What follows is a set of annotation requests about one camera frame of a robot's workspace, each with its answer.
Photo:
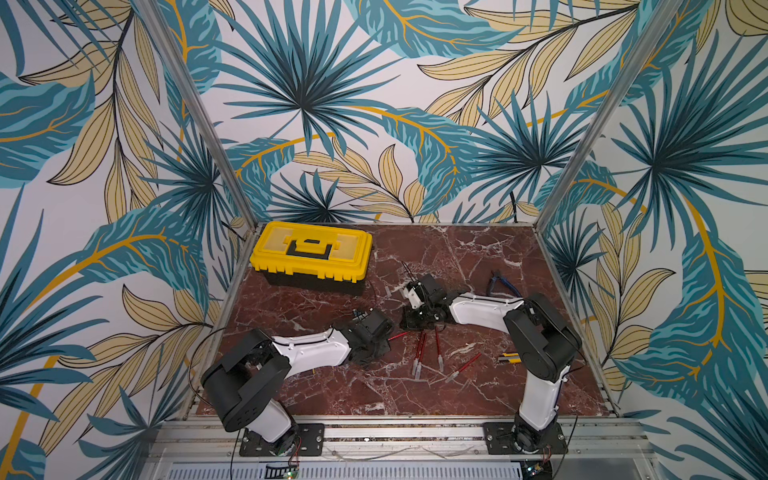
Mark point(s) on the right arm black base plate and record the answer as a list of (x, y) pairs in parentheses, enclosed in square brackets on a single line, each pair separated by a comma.
[(510, 438)]

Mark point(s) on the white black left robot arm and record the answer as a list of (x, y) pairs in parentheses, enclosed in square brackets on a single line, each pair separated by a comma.
[(243, 385)]

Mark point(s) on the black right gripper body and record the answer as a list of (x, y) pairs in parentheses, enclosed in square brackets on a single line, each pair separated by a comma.
[(417, 315)]

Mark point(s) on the blue handled pliers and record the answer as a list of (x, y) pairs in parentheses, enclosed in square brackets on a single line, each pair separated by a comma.
[(497, 278)]

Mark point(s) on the aluminium front frame rail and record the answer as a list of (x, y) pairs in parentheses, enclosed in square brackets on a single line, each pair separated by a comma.
[(369, 438)]

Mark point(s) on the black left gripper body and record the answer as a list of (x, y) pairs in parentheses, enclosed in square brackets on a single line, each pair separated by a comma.
[(377, 350)]

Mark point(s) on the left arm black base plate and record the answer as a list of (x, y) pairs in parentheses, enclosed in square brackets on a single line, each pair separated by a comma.
[(303, 439)]

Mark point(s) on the yellow black utility knife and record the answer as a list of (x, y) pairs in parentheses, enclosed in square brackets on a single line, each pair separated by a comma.
[(509, 358)]

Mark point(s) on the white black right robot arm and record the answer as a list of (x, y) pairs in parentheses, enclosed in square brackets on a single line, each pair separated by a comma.
[(543, 340)]

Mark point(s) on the yellow black plastic toolbox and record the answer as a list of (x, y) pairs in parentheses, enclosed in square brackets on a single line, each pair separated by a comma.
[(313, 257)]

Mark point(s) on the red carving knife angled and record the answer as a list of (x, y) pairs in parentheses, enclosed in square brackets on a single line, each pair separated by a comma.
[(463, 368)]

